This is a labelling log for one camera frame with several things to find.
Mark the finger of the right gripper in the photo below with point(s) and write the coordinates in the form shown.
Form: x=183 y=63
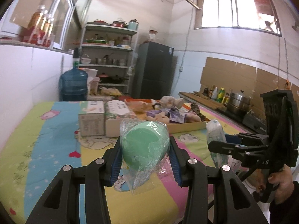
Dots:
x=247 y=139
x=229 y=148

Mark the pink sponge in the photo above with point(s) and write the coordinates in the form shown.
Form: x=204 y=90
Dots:
x=139 y=107

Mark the green yellow bottle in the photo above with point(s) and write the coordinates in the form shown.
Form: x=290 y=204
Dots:
x=220 y=95

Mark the colourful cartoon bed sheet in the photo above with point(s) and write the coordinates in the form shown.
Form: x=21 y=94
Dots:
x=49 y=138

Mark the glass jar red lid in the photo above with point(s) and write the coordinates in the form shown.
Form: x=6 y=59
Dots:
x=152 y=35

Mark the purple white snack packet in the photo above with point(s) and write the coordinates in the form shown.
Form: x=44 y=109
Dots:
x=175 y=116

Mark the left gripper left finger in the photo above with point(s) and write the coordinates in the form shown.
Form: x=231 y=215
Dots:
x=60 y=202

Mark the leopard print scrunchie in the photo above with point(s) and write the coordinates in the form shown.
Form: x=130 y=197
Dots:
x=196 y=110

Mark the wooden cutting board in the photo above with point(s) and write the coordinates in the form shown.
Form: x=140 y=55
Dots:
x=204 y=101

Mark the blue water jug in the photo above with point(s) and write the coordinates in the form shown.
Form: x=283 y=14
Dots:
x=73 y=83

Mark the black refrigerator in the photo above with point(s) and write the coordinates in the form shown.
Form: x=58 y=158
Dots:
x=153 y=71

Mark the orange shallow cardboard box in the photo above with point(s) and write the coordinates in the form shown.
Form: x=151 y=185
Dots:
x=173 y=127

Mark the yellow white snack packet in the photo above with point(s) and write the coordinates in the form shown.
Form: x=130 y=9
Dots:
x=156 y=105

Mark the metal storage shelf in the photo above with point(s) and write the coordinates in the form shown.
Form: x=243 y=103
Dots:
x=110 y=50

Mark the green sponge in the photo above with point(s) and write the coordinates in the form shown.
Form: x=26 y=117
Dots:
x=145 y=146

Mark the pack of drink bottles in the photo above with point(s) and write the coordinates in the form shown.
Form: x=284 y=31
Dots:
x=39 y=29

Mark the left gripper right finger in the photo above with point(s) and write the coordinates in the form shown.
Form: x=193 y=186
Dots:
x=216 y=195

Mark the purple dress plush bunny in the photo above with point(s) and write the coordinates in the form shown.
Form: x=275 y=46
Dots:
x=157 y=115

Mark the green white tissue box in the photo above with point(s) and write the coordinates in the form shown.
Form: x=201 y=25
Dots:
x=91 y=118

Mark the green printed tissue pack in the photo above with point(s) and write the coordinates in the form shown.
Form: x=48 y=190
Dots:
x=215 y=138

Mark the pink dress plush bunny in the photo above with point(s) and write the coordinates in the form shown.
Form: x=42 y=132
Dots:
x=192 y=117

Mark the floral cream cloth scrunchie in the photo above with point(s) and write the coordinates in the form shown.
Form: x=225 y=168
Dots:
x=171 y=102

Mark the steel steamer pot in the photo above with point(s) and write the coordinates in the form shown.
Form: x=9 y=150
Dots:
x=238 y=102

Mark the floral tissue box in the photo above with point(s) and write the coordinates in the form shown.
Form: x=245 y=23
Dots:
x=115 y=112

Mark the cardboard wall sheet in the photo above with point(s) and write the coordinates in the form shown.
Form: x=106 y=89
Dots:
x=236 y=77

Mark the person's right hand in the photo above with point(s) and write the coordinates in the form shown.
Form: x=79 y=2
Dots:
x=283 y=179

